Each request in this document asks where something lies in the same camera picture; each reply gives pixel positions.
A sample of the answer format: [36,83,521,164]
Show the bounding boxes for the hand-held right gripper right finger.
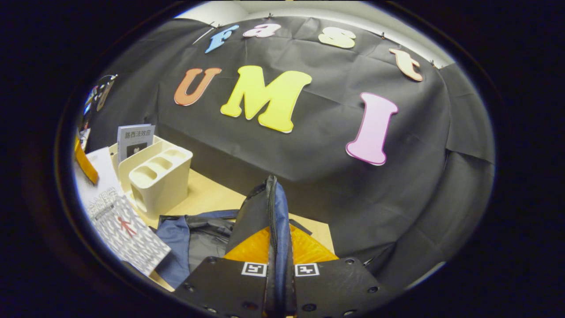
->
[287,224,391,318]

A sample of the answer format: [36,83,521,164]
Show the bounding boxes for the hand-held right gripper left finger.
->
[173,226,271,318]

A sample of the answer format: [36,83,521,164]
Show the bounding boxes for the pale lavender book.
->
[117,124,156,163]

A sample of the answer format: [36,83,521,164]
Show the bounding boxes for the blue schoolbag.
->
[154,174,313,318]

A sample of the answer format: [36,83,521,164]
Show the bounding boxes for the cream plastic bookshelf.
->
[109,135,194,220]

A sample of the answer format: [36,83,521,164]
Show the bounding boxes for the grey patterned book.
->
[76,147,172,276]

